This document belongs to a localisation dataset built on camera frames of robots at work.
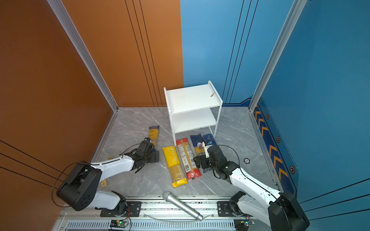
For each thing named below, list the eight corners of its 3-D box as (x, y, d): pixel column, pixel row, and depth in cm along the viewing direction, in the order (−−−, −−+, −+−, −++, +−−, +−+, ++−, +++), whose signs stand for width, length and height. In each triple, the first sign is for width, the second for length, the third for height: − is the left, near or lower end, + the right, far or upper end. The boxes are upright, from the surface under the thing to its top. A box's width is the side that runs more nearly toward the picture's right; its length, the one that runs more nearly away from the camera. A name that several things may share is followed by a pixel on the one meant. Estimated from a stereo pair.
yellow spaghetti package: (173, 188, 81) (172, 187, 79) (162, 150, 97) (162, 148, 95) (187, 183, 83) (187, 181, 81) (174, 146, 99) (174, 144, 96)
